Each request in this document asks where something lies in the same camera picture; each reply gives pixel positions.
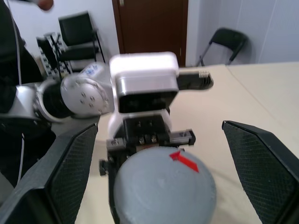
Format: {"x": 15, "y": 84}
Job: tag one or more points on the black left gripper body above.
{"x": 142, "y": 130}

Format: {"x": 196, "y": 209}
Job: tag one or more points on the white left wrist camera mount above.
{"x": 142, "y": 65}

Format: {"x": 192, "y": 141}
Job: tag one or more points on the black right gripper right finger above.
{"x": 264, "y": 168}

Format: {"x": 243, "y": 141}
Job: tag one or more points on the brown wooden door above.
{"x": 151, "y": 28}

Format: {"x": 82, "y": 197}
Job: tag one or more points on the black armchair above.
{"x": 77, "y": 35}

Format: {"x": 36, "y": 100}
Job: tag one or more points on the grey jar with red arrow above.
{"x": 163, "y": 191}

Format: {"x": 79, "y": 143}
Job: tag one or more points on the person's bare hand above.
{"x": 45, "y": 4}

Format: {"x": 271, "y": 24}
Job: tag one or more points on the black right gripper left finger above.
{"x": 67, "y": 168}

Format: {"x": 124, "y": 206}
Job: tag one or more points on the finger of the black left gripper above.
{"x": 113, "y": 182}

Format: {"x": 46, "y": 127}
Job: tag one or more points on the dark folding chair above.
{"x": 227, "y": 40}

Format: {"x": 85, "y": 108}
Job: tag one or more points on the black and white checkered board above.
{"x": 47, "y": 58}

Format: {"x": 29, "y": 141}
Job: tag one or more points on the person in black clothes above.
{"x": 9, "y": 58}

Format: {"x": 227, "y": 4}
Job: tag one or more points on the black ribbed box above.
{"x": 191, "y": 80}

